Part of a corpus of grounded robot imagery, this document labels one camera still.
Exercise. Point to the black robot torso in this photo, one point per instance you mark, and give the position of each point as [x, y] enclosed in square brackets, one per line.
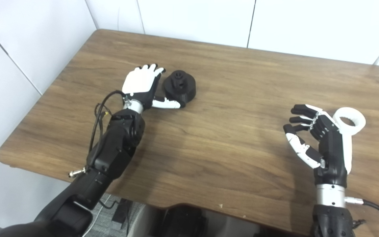
[183, 222]

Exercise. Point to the black table foot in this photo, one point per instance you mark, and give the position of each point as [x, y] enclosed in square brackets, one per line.
[121, 214]

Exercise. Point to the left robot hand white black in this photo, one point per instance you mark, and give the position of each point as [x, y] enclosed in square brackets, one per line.
[140, 80]

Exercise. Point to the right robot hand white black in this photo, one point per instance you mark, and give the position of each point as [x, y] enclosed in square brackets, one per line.
[332, 148]

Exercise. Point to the round black part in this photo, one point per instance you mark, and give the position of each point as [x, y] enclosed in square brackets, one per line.
[184, 89]

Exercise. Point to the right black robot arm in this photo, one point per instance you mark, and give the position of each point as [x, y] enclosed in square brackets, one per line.
[331, 217]

